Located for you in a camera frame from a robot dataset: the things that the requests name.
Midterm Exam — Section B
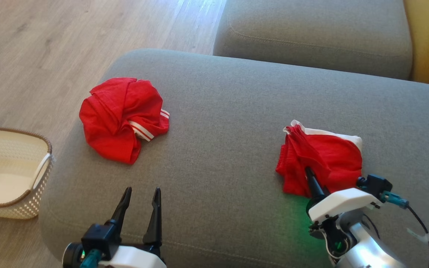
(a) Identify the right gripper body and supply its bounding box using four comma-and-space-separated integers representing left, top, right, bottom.
307, 188, 381, 224

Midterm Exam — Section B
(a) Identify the arm cable teal plug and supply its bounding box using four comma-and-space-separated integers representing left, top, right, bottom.
80, 249, 102, 268
380, 191, 429, 268

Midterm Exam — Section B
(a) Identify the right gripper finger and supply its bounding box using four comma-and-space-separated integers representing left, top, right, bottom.
305, 166, 327, 200

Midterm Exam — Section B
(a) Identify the right arm cable teal plug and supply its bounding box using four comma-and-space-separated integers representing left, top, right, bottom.
380, 191, 429, 268

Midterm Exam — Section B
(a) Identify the left arm cable teal plug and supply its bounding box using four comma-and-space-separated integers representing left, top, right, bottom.
80, 249, 102, 268

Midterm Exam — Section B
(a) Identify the red garment with striped trim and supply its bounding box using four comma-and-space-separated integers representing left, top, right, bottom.
79, 77, 170, 165

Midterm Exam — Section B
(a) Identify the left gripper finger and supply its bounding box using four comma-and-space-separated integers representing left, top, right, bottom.
143, 187, 162, 247
107, 187, 132, 227

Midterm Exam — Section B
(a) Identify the large grey sofa seat cushion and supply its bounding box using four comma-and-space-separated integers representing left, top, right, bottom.
38, 48, 429, 268

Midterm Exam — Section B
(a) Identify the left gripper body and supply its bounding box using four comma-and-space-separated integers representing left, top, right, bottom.
63, 243, 167, 268

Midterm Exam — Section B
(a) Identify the red garment with white trim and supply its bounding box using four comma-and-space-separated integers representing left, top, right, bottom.
275, 120, 364, 198

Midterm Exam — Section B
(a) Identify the white laundry basket brown rim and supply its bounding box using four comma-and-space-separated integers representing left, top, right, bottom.
0, 127, 55, 220

